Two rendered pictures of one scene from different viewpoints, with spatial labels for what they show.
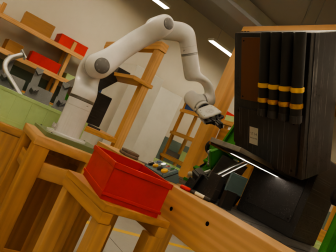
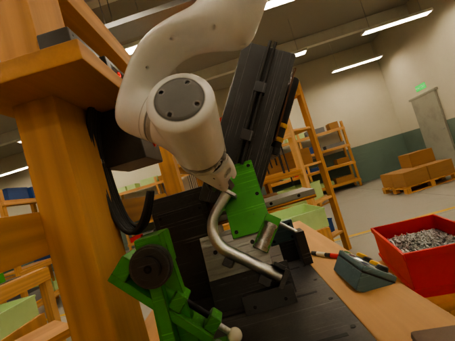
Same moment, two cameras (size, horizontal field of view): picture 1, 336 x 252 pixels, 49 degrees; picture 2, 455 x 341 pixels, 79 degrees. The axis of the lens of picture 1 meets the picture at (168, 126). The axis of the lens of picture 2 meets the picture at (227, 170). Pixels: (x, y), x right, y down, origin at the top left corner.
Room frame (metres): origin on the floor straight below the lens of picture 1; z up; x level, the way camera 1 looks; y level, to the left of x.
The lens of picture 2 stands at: (2.28, 0.17, 1.22)
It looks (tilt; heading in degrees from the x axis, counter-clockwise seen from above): 3 degrees up; 217
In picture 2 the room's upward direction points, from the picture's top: 16 degrees counter-clockwise
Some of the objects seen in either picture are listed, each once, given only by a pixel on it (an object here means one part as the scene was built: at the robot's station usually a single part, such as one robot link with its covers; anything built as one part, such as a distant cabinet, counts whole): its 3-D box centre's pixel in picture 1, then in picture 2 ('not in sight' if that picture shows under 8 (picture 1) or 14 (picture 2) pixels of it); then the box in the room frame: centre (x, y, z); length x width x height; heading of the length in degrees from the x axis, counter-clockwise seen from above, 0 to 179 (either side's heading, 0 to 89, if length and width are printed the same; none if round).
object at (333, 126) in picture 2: not in sight; (303, 166); (-6.64, -3.46, 1.12); 3.16 x 0.54 x 2.24; 124
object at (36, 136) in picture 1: (62, 144); not in sight; (1.73, 0.42, 0.83); 0.32 x 0.32 x 0.04; 31
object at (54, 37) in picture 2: not in sight; (76, 61); (1.94, -0.42, 1.59); 0.15 x 0.07 x 0.07; 36
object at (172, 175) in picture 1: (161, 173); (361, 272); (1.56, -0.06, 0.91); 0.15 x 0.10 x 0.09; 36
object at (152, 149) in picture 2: not in sight; (130, 141); (1.79, -0.51, 1.42); 0.17 x 0.12 x 0.15; 36
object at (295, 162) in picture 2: not in sight; (252, 179); (-1.39, -2.18, 1.19); 2.30 x 0.55 x 2.39; 74
